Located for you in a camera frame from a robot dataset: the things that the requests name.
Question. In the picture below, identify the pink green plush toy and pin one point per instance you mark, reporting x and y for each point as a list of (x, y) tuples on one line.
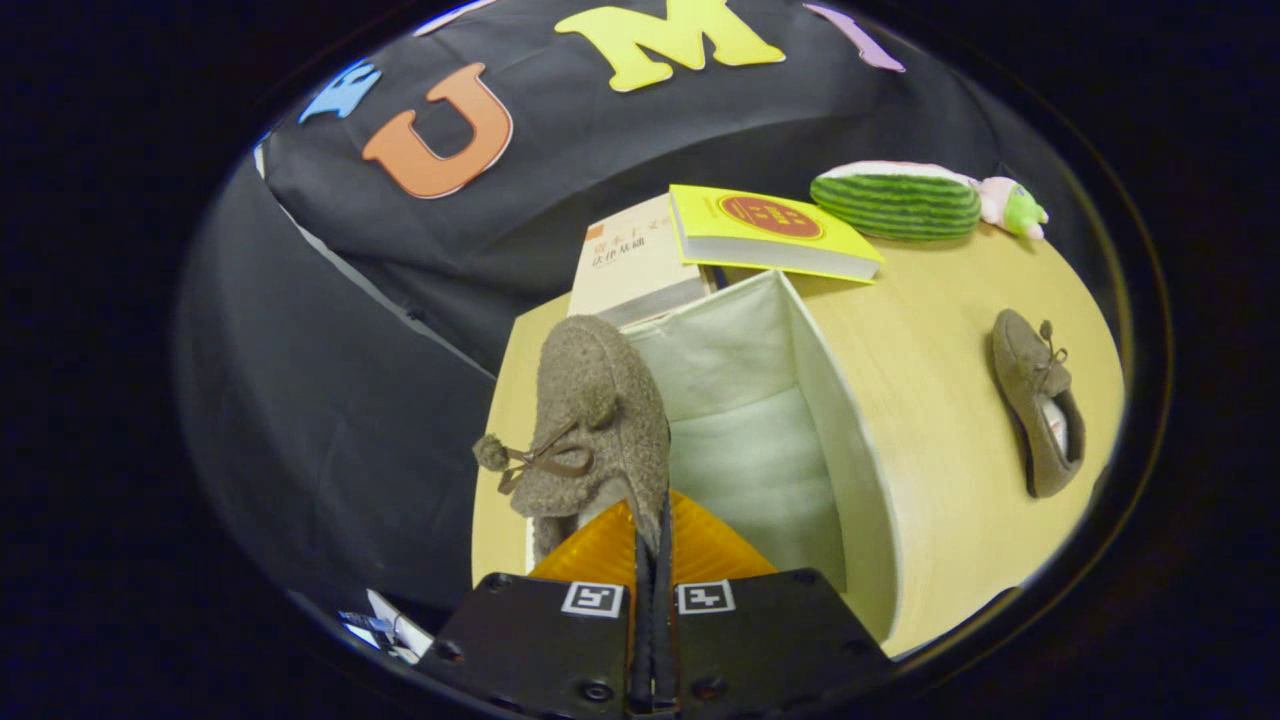
[(1015, 208)]

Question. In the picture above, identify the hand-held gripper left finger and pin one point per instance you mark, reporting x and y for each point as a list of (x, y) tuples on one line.
[(540, 640)]

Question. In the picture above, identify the brown fuzzy shoe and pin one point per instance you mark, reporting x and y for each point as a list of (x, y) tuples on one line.
[(1025, 380), (595, 400)]

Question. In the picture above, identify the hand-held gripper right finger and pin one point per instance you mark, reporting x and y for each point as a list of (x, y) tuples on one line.
[(770, 640)]

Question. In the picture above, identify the beige book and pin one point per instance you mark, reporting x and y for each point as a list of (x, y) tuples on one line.
[(630, 270)]

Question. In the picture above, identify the white blue printed paper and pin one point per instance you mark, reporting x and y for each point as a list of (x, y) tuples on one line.
[(385, 625)]

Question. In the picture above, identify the yellow book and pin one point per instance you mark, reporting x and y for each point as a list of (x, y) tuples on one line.
[(770, 225)]

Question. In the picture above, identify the cream fabric storage box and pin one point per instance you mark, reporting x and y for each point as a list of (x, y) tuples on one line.
[(740, 400)]

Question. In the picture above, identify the watermelon plush toy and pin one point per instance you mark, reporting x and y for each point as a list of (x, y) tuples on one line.
[(895, 205)]

